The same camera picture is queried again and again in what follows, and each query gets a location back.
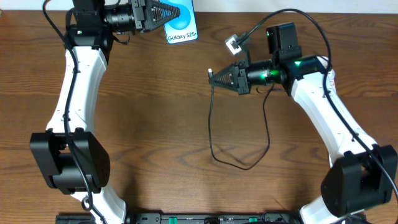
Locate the white power strip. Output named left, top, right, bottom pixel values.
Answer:
left=317, top=55, right=336, bottom=92

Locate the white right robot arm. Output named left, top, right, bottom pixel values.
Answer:
left=209, top=23, right=397, bottom=223

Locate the blue Galaxy smartphone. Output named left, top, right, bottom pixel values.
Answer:
left=160, top=0, right=198, bottom=44

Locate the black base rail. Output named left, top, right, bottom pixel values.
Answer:
left=55, top=212, right=299, bottom=224

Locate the black USB charger cable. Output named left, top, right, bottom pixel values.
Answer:
left=207, top=68, right=276, bottom=171

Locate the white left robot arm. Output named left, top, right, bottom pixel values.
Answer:
left=30, top=0, right=180, bottom=223

